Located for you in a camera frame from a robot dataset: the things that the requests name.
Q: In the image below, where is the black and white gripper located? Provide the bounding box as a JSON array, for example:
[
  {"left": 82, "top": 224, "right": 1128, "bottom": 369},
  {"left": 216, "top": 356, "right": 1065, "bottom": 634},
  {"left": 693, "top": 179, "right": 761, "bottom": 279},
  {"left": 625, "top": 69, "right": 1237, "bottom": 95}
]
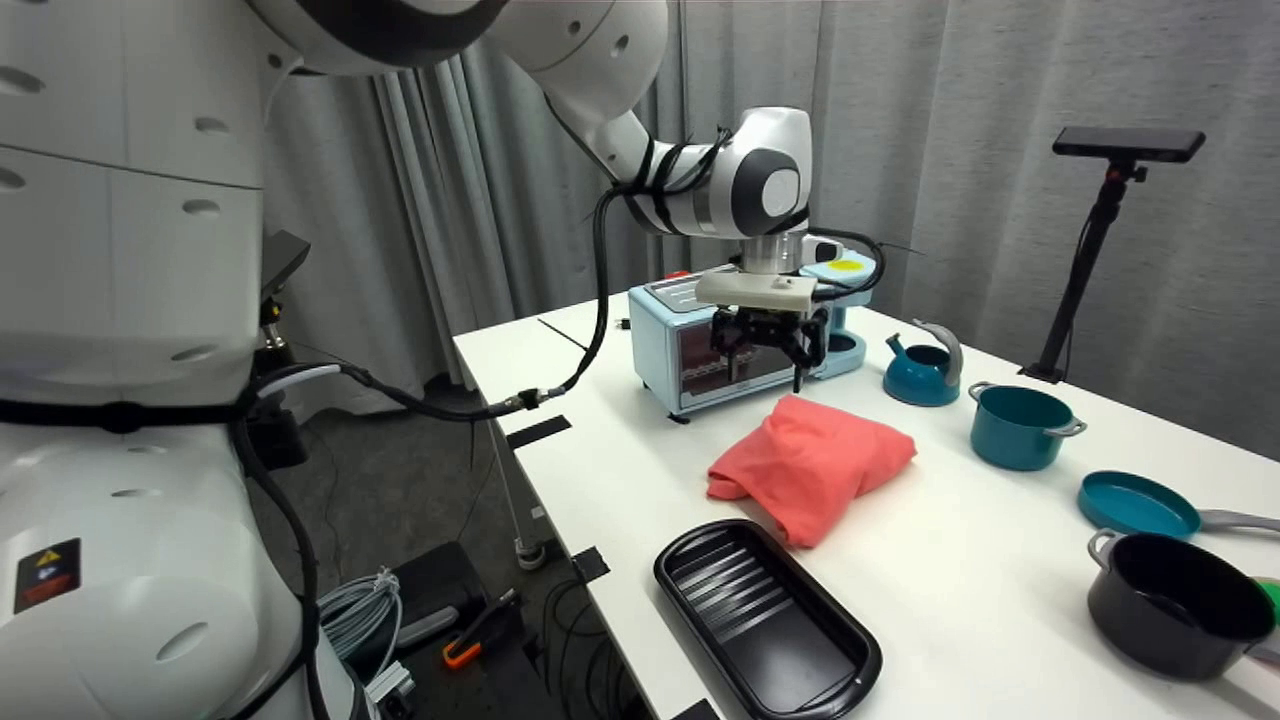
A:
[{"left": 693, "top": 258, "right": 834, "bottom": 396}]

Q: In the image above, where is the red shirt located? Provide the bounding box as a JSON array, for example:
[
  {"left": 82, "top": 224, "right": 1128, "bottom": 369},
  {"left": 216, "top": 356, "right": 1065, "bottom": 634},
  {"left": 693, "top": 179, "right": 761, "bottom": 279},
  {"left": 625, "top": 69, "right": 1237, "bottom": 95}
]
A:
[{"left": 705, "top": 393, "right": 921, "bottom": 551}]

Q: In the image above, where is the light blue toaster oven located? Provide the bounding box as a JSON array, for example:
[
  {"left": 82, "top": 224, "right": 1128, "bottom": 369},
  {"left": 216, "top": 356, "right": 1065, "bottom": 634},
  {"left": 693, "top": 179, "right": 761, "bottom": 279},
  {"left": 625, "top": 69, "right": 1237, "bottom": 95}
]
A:
[{"left": 625, "top": 254, "right": 872, "bottom": 422}]

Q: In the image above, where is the teal toy kettle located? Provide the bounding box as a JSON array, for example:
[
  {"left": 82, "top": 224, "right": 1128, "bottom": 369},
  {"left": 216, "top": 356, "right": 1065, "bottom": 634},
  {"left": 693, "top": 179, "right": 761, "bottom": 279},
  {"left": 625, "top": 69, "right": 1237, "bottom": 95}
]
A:
[{"left": 881, "top": 316, "right": 970, "bottom": 412}]

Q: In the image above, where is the teal pot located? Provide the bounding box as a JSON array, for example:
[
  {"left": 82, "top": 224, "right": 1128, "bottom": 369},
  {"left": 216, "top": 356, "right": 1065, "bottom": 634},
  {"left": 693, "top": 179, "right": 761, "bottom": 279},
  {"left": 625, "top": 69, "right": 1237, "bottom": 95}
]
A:
[{"left": 966, "top": 375, "right": 1088, "bottom": 475}]

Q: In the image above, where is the black ridged tray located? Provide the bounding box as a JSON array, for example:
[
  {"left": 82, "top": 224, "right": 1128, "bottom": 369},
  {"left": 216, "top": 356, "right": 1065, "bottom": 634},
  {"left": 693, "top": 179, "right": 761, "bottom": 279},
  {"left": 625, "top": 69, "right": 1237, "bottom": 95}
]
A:
[{"left": 652, "top": 517, "right": 890, "bottom": 720}]

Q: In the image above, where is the teal frying pan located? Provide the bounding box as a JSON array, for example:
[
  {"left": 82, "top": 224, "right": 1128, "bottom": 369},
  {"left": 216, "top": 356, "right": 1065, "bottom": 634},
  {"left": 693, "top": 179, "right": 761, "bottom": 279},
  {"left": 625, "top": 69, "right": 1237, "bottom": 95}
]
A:
[{"left": 1076, "top": 466, "right": 1280, "bottom": 545}]

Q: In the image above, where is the black floor box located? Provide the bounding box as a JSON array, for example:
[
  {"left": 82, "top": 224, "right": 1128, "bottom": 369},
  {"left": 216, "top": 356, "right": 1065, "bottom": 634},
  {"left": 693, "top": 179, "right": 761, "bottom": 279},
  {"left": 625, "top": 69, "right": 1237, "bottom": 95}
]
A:
[{"left": 394, "top": 537, "right": 492, "bottom": 631}]

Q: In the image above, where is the black pot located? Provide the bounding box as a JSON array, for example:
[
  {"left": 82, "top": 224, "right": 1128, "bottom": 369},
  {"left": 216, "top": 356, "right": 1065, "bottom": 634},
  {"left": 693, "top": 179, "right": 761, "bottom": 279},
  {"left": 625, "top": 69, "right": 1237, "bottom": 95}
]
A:
[{"left": 1085, "top": 528, "right": 1280, "bottom": 685}]

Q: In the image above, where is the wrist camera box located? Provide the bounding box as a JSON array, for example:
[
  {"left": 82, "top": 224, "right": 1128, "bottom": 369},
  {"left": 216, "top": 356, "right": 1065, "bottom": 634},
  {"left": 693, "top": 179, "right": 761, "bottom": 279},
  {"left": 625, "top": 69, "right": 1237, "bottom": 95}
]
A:
[{"left": 795, "top": 226, "right": 855, "bottom": 276}]

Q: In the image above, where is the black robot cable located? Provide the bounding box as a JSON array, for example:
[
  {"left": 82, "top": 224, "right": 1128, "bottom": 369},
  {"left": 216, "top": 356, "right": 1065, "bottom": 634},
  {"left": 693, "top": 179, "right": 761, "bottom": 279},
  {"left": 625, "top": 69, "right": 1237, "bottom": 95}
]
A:
[{"left": 234, "top": 125, "right": 893, "bottom": 720}]

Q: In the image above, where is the black camera tripod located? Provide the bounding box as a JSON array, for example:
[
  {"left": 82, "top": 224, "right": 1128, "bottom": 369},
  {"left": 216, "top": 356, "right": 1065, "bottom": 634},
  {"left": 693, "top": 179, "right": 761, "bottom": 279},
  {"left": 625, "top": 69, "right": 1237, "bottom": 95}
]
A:
[{"left": 1016, "top": 125, "right": 1211, "bottom": 389}]

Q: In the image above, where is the orange handled tool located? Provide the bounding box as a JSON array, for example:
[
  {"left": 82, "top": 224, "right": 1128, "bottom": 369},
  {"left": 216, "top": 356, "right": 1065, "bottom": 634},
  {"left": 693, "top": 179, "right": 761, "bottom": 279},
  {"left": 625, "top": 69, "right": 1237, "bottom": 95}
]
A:
[{"left": 442, "top": 588, "right": 529, "bottom": 671}]

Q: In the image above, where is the white cable bundle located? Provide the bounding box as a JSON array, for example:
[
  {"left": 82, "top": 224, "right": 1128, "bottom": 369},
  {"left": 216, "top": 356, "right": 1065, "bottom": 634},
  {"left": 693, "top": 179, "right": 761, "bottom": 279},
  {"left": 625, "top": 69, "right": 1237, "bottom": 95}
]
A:
[{"left": 318, "top": 566, "right": 417, "bottom": 710}]

